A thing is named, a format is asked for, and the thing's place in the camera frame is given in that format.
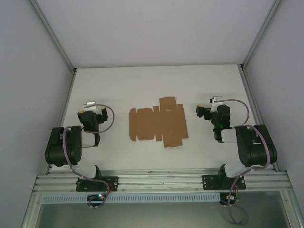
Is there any brown cardboard box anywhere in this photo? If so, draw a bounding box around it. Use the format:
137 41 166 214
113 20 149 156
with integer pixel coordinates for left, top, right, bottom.
129 96 189 149

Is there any left controller board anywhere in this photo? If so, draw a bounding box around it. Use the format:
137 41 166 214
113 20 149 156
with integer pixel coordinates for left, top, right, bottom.
86 193 108 210

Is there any controller board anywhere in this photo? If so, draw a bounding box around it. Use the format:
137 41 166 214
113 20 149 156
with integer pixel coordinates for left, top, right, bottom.
86 193 108 210
219 191 241 207

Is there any right controller board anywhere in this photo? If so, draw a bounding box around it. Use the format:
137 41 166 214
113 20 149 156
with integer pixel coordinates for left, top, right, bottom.
219 191 241 207

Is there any grey metal panel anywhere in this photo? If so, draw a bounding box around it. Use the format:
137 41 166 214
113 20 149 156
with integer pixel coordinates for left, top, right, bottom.
35 192 289 228

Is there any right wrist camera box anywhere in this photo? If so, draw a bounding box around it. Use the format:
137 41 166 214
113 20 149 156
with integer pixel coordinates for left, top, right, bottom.
209 95 223 105

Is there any aluminium side rail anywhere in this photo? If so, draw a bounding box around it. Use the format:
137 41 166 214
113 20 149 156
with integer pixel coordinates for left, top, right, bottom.
19 68 77 228
237 64 304 228

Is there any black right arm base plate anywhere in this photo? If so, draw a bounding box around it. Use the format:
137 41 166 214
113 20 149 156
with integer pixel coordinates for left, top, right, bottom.
201 174 247 191

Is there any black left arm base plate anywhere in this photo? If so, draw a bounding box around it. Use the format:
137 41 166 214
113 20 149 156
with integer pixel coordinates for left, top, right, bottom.
76 176 120 193

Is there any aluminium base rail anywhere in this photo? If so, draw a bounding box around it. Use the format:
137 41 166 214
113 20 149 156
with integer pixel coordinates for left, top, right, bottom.
32 168 292 194

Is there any aluminium frame post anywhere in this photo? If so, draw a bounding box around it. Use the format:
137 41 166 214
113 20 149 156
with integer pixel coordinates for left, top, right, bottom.
29 0 77 73
239 0 285 72

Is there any light blue slotted cable duct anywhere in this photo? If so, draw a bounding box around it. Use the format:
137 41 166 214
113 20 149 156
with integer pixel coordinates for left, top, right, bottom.
41 192 221 204

